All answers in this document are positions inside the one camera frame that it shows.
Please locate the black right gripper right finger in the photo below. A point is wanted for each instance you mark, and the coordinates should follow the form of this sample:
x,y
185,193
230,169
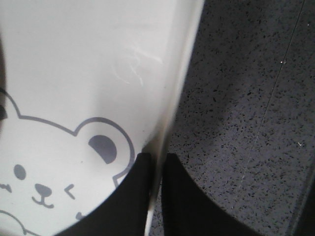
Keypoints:
x,y
186,209

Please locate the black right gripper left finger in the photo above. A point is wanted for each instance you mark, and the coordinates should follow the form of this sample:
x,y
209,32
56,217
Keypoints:
x,y
124,212

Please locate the cream bear serving tray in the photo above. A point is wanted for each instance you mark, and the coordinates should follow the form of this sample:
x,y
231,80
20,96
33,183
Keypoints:
x,y
85,86

